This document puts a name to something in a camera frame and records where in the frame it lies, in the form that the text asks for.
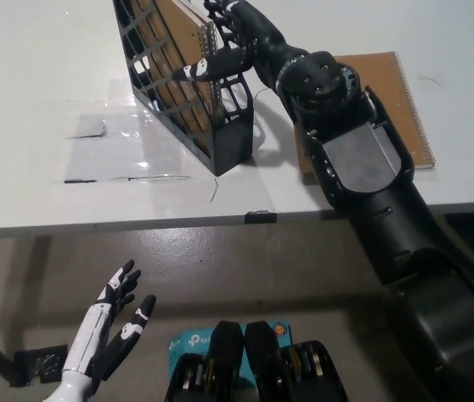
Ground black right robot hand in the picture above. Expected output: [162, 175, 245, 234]
[172, 0, 309, 91]

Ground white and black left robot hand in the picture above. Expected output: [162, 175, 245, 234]
[63, 259, 157, 382]

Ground brown spiral notebook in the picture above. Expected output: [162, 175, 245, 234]
[295, 51, 435, 175]
[123, 0, 221, 146]

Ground black lattice book holder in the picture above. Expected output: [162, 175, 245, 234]
[111, 0, 255, 177]

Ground black floor tape patch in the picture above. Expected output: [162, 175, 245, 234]
[10, 345, 69, 384]

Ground teal tp-link box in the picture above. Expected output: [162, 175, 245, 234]
[167, 321, 292, 378]

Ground clear plastic sheet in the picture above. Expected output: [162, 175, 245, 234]
[54, 77, 217, 183]

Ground grey paper patch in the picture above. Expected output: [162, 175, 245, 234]
[65, 115, 108, 139]

